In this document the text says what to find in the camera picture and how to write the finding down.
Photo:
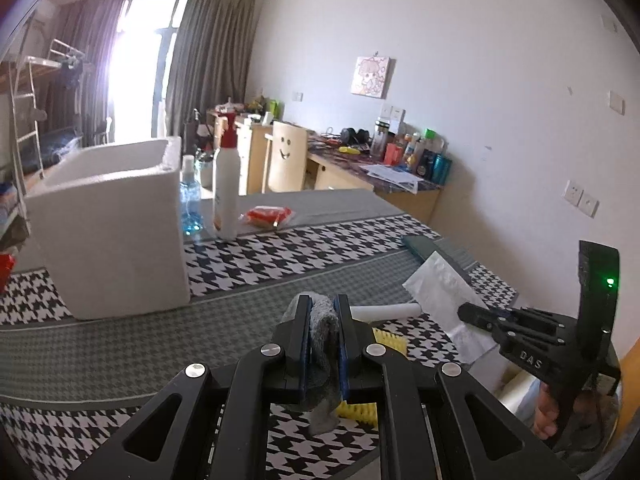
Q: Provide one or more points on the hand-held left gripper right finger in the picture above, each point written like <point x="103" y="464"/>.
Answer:
<point x="344" y="345"/>

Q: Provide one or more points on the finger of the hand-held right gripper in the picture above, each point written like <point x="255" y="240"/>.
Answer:
<point x="480" y="316"/>

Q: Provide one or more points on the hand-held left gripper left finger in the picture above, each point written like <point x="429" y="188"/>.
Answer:
<point x="305" y="345"/>

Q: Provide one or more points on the grey sock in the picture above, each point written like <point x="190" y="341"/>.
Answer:
<point x="324" y="330"/>

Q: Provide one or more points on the white tissue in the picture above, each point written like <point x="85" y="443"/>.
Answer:
<point x="440" y="285"/>

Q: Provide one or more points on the white foam strip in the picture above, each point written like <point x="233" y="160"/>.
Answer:
<point x="385" y="311"/>

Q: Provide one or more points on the white foam box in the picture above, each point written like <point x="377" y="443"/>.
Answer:
<point x="115" y="240"/>

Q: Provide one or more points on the person's right forearm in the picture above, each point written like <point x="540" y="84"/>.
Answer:
<point x="595" y="425"/>

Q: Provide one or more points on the person's right hand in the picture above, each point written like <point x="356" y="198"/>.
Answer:
<point x="544" y="410"/>

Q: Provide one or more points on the houndstooth tablecloth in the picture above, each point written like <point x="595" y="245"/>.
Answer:
<point x="300" y="260"/>

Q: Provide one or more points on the red snack packet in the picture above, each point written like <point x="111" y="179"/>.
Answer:
<point x="265" y="216"/>

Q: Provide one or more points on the row of toiletry bottles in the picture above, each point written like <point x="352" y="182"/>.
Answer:
<point x="435" y="170"/>

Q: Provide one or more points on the printed papers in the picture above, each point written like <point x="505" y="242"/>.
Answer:
<point x="395" y="175"/>

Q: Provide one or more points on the long wooden desk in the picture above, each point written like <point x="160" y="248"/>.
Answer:
<point x="350" y="180"/>

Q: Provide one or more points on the white pump bottle red cap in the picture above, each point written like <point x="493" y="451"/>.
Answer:
<point x="226" y="195"/>

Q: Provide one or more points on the blue spray bottle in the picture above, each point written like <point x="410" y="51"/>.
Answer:
<point x="191" y="210"/>

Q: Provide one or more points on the wooden chair smiley face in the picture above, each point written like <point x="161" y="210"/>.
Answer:
<point x="285" y="160"/>

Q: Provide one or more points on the small yellow tool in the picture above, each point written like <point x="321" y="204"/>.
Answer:
<point x="350" y="150"/>

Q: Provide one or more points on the black headphones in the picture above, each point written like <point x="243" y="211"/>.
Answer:
<point x="355" y="136"/>

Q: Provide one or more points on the black bag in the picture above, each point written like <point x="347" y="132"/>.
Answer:
<point x="195" y="132"/>

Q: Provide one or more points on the green box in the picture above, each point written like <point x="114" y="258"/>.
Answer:
<point x="275" y="107"/>

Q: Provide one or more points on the brown curtain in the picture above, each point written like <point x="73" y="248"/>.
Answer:
<point x="85" y="50"/>
<point x="210" y="60"/>

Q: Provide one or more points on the red plastic object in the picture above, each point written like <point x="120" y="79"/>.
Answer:
<point x="6" y="272"/>

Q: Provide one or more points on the dark blue quilt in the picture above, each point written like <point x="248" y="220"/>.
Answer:
<point x="60" y="144"/>

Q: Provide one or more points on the glass balcony door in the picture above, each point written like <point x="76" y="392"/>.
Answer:
<point x="135" y="70"/>

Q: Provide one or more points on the dark hanging clothes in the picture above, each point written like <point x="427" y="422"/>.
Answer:
<point x="70" y="71"/>

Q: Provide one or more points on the metal bunk bed with ladder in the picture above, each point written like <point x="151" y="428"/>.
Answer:
<point x="35" y="61"/>

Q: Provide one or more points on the white wall switch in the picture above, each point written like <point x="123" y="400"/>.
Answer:
<point x="392" y="112"/>

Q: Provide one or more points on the wall poster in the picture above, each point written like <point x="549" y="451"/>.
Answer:
<point x="370" y="77"/>

